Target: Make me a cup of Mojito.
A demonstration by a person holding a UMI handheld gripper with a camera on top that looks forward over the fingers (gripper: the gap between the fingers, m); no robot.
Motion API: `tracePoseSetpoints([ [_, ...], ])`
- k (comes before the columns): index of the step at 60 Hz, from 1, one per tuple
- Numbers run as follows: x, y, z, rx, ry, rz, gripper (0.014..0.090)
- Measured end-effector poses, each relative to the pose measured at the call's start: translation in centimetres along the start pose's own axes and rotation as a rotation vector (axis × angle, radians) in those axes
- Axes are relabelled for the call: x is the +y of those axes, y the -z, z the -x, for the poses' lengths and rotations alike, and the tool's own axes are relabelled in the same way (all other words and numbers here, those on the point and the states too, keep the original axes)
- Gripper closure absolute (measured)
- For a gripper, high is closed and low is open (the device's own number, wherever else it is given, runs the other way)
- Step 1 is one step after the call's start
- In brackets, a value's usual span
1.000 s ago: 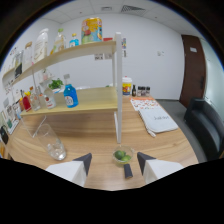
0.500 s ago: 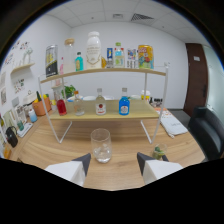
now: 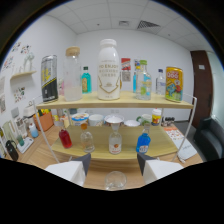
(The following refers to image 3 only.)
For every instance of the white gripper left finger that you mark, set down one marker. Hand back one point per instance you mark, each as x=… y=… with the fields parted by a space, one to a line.
x=71 y=170

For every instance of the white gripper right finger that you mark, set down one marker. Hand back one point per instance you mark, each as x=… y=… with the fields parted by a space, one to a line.
x=156 y=168

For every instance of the clear bottle with white cap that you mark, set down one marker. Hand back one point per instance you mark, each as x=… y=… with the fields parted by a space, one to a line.
x=115 y=145

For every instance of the silver soda water can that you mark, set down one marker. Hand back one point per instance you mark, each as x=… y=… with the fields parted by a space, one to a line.
x=49 y=80

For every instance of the printed paper cup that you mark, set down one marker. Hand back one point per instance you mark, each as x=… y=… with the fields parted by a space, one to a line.
x=80 y=118

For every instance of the small light blue cup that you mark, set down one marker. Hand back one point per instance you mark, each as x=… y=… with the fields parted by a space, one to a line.
x=33 y=131

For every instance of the blue liquid bottle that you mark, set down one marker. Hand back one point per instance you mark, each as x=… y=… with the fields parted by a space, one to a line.
x=143 y=143

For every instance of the small red liquid bottle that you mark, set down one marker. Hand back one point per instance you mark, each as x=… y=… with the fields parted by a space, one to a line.
x=65 y=138

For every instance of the clear bottle with orange cap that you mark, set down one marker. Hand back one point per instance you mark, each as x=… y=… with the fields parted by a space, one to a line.
x=87 y=141

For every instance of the white notebook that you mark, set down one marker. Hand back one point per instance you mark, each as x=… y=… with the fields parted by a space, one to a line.
x=186 y=150

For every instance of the two-tier wooden shelf rack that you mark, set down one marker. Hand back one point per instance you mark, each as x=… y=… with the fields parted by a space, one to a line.
x=103 y=153

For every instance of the orange patterned pamphlet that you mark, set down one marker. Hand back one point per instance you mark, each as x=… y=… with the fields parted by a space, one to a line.
x=173 y=133

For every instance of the clear drinking glass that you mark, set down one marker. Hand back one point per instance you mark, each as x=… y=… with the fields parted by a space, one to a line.
x=115 y=181

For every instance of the white mug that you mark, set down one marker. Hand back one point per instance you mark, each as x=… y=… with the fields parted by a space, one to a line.
x=146 y=119

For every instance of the white container with red lid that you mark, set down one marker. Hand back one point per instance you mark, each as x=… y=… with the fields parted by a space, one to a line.
x=156 y=117

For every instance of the white tray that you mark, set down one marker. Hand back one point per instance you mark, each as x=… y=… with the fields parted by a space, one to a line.
x=26 y=145

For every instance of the orange pot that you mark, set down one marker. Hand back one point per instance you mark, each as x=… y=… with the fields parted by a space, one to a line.
x=44 y=122

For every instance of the black kettle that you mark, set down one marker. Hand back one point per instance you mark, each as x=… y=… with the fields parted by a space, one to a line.
x=12 y=151

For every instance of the black chair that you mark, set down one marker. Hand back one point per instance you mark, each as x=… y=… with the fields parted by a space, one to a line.
x=211 y=138

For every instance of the white bowl with dark rim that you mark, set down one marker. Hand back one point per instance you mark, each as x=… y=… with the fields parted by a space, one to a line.
x=114 y=118

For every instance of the small pink bottle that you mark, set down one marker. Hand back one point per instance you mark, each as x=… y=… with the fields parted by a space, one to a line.
x=61 y=88

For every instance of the clear bottle with blue cap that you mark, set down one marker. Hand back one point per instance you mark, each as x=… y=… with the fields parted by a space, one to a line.
x=160 y=85

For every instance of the yellow cartoon can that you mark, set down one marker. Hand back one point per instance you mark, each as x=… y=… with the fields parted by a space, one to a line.
x=174 y=85

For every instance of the clear bottle with green cap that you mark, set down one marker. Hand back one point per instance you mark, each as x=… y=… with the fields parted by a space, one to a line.
x=143 y=83

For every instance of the small teal bottle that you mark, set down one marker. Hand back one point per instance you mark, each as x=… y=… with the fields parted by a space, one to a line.
x=86 y=83

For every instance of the slim blue bottle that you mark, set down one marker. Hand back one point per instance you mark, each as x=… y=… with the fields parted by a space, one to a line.
x=134 y=81

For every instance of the dark brown door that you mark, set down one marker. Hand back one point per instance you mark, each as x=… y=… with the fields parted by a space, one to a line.
x=201 y=90

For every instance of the glass bottle with cork lid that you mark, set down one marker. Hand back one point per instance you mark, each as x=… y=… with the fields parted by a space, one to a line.
x=72 y=76

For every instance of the large white bottle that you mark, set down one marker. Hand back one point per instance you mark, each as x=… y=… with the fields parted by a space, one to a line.
x=108 y=71

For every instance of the ceiling air vent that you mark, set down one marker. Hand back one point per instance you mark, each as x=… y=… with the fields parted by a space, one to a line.
x=148 y=24

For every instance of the multicolour wall poster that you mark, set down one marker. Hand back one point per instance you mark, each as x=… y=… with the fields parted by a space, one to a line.
x=136 y=63

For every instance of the wooden wall shelf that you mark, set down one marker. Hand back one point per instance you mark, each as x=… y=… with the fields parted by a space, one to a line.
x=23 y=74

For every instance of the red wall poster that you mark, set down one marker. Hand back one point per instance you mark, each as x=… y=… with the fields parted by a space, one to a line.
x=126 y=65

